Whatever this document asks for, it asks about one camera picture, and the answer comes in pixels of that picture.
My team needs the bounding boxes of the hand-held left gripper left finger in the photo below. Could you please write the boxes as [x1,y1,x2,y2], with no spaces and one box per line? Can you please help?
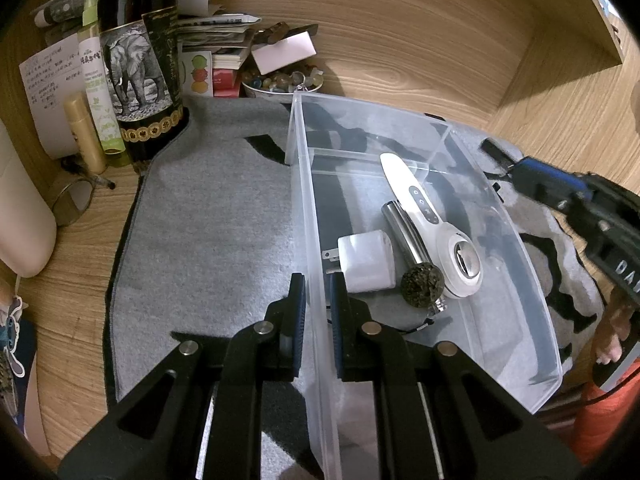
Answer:
[57,272,308,480]

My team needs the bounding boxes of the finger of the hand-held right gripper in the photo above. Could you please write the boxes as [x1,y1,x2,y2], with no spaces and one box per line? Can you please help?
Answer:
[479,138,522,177]
[507,156,595,211]

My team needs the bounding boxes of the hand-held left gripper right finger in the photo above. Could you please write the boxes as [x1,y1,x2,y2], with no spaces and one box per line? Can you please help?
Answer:
[327,272,585,480]

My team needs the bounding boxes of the white charger plug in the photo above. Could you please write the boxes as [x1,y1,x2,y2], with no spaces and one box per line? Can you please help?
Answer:
[322,229,397,294]

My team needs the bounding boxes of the dark speckled ball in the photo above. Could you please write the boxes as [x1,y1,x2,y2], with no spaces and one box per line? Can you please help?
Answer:
[401,262,445,307]

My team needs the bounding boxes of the clear plastic storage bin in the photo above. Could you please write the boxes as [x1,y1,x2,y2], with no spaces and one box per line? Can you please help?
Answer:
[285,91,565,480]

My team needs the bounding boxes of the white handheld device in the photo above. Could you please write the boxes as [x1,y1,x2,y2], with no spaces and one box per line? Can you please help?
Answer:
[378,152,484,300]

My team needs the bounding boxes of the silver metal cylinder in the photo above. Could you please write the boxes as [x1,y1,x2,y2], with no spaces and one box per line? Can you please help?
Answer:
[381,200,449,322]

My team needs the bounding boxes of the person's right hand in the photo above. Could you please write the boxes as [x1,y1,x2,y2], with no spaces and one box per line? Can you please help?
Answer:
[594,287,633,367]

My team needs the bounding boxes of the grey mat with black letters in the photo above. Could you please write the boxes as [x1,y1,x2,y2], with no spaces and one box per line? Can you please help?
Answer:
[104,94,607,480]

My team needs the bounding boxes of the orange cloth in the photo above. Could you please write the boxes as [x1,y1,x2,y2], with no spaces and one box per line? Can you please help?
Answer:
[570,357,640,467]

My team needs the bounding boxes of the bowl of coloured stones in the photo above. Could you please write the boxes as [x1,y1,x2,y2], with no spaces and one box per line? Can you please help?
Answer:
[242,66,327,104]

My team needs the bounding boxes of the white card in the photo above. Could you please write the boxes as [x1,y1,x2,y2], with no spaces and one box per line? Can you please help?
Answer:
[251,31,318,75]

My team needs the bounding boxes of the eyeglasses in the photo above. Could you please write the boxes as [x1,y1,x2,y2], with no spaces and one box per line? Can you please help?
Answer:
[49,156,119,229]

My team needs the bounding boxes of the stack of books and papers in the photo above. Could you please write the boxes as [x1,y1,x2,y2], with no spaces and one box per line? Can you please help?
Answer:
[174,11,264,99]

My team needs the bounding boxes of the yellow lip balm tube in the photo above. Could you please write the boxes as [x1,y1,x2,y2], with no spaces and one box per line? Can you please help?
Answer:
[62,92,109,176]

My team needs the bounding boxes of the cartoon sticker on card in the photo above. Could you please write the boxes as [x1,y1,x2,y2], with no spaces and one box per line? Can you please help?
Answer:
[0,294,27,413]

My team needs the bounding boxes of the dark wine bottle elephant label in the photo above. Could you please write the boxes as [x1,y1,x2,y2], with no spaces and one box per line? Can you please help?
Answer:
[96,0,192,177]

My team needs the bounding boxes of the beige cylindrical holder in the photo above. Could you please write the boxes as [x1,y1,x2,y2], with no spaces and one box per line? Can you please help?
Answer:
[0,119,59,279]

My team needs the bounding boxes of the green spray tube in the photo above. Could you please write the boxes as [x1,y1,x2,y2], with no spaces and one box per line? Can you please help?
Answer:
[76,0,127,156]

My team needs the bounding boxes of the handwritten white note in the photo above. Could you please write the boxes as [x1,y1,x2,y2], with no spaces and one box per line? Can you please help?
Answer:
[19,41,87,161]

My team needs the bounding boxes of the rolled newspaper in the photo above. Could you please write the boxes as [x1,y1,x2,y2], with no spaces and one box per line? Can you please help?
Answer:
[34,0,115,32]

